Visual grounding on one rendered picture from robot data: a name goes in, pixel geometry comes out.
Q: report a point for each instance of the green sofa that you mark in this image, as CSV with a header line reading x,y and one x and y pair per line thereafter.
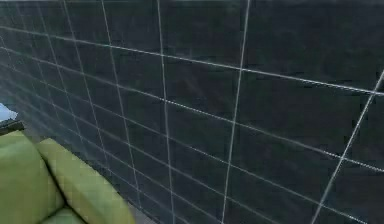
x,y
30,180

